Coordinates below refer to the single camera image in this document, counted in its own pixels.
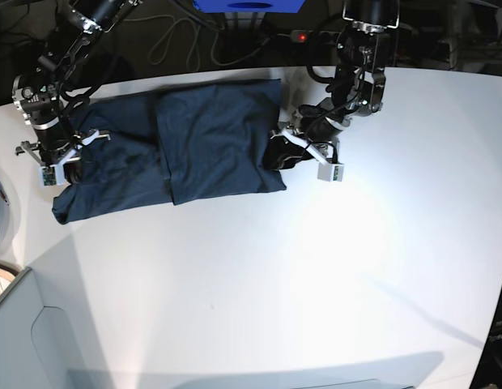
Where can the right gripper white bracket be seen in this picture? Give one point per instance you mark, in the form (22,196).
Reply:
(68,153)

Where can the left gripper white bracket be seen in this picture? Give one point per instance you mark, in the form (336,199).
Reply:
(289,145)

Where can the dark blue T-shirt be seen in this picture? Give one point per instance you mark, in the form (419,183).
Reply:
(174,147)

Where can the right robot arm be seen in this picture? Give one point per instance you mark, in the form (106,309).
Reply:
(44,96)

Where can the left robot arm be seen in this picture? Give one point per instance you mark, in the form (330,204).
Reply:
(356,89)

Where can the blue box on stand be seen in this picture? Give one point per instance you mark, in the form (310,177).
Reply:
(222,6)

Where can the grey cabinet corner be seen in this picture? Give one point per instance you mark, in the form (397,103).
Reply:
(38,345)

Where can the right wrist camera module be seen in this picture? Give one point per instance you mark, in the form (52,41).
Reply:
(52,175)

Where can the black power strip red switch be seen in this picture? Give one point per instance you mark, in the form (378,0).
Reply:
(324,37)

